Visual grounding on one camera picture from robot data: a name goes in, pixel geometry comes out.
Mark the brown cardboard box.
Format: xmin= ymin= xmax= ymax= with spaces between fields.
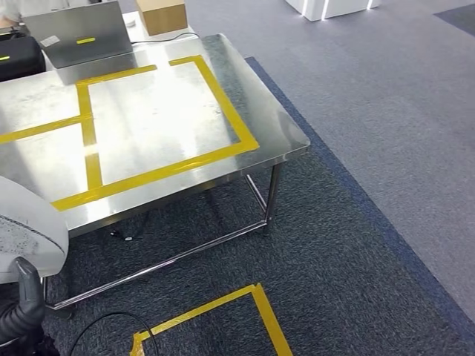
xmin=135 ymin=0 xmax=189 ymax=36

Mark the yellow tape square outline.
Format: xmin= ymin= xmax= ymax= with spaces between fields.
xmin=129 ymin=283 xmax=294 ymax=356

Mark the black hard carry case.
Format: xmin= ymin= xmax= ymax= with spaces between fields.
xmin=0 ymin=31 xmax=47 ymax=83

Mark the stainless steel workbench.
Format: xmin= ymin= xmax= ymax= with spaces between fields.
xmin=0 ymin=33 xmax=310 ymax=320

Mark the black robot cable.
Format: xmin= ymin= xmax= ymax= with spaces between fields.
xmin=66 ymin=312 xmax=159 ymax=356

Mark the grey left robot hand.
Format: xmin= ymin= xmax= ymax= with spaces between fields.
xmin=0 ymin=256 xmax=46 ymax=326

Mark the yellow tape two-cell outline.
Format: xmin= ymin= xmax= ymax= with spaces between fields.
xmin=0 ymin=55 xmax=260 ymax=212

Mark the white curved plastic car part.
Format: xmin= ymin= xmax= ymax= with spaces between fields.
xmin=0 ymin=176 xmax=70 ymax=285

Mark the black plug with cable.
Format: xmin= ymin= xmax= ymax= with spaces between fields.
xmin=110 ymin=228 xmax=134 ymax=243

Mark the white lit pedestal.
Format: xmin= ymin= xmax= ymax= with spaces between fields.
xmin=285 ymin=0 xmax=383 ymax=22

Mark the black laptop cable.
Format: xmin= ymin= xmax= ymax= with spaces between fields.
xmin=131 ymin=31 xmax=201 ymax=46

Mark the grey laptop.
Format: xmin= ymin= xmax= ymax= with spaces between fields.
xmin=22 ymin=0 xmax=134 ymax=70

